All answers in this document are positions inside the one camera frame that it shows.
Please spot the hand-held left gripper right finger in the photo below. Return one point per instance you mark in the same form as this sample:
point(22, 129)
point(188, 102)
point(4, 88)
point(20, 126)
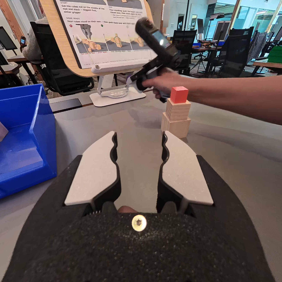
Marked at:
point(187, 176)

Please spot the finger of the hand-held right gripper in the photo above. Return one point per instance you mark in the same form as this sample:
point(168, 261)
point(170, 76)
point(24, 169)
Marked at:
point(141, 75)

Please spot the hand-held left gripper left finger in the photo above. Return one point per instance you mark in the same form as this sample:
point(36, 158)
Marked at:
point(92, 176)

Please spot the red wooden cube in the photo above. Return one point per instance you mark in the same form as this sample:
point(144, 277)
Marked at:
point(179, 94)

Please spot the large wooden cube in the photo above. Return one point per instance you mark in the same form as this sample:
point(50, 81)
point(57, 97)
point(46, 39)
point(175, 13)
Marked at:
point(176, 127)
point(2, 131)

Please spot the medium wooden cube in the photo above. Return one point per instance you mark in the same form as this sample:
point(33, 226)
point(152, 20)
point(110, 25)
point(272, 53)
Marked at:
point(178, 111)

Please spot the blue plastic bin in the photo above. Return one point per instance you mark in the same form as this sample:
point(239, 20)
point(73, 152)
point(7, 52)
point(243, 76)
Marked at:
point(26, 145)

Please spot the person's right forearm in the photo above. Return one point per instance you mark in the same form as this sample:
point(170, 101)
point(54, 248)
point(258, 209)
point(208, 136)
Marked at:
point(238, 97)

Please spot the person's right hand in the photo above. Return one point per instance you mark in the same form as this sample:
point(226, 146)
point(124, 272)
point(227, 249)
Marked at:
point(172, 81)

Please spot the black office chair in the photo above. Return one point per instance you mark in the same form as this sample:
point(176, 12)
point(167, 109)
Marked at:
point(183, 44)
point(233, 50)
point(57, 75)

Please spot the white instruction sheet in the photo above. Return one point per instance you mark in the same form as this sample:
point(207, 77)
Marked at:
point(105, 26)

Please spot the wooden display board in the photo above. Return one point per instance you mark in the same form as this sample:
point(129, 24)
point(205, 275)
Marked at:
point(55, 35)

